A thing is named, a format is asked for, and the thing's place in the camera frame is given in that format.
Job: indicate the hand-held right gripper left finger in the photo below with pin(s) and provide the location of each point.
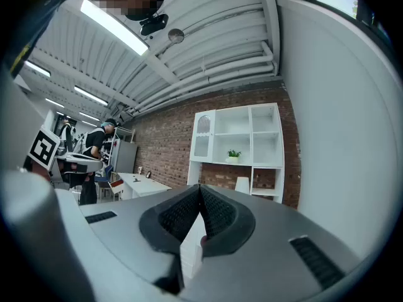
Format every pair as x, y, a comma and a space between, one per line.
126, 231

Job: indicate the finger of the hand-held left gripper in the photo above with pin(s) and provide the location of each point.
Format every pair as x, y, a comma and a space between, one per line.
83, 165

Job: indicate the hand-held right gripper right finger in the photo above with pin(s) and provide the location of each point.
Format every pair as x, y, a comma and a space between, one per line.
267, 263

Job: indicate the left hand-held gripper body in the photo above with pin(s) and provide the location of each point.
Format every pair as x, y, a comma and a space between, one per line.
42, 146

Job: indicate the white shelf cabinet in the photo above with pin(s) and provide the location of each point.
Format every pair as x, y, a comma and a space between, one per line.
233, 124

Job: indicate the person's left forearm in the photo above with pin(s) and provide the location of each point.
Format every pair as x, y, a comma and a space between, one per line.
41, 170

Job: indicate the white desk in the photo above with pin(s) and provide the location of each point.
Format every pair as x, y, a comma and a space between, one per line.
192, 247

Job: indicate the blue chair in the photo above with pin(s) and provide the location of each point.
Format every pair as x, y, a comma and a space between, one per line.
105, 172

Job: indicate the red and white box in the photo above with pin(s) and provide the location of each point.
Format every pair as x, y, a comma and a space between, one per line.
116, 185

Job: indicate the grey metal cabinet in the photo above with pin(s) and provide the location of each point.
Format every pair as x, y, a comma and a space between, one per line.
126, 156

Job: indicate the long ceiling light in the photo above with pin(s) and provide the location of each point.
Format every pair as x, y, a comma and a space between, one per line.
54, 102
89, 116
37, 68
113, 25
90, 95

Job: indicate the plain white table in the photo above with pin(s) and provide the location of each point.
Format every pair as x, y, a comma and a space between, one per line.
145, 186

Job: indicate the small pale figurine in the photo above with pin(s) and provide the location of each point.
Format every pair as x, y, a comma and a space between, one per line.
140, 170

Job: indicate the white shade table lamp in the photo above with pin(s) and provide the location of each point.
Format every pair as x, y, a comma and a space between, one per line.
242, 186

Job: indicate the potted plant in cream pot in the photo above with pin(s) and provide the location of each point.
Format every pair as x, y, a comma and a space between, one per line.
233, 159

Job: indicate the white ribbed glass cabinet door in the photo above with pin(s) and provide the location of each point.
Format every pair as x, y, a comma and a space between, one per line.
203, 146

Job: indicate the person's black shirt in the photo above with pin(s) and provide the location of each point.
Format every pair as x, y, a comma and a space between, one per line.
37, 11

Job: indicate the round ceiling sensor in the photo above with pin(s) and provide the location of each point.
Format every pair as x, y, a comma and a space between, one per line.
175, 36

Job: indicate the bundle of white ceiling pipes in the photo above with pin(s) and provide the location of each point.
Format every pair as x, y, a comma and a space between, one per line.
220, 71

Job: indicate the black head-worn camera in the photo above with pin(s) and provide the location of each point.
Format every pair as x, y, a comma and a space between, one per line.
154, 24

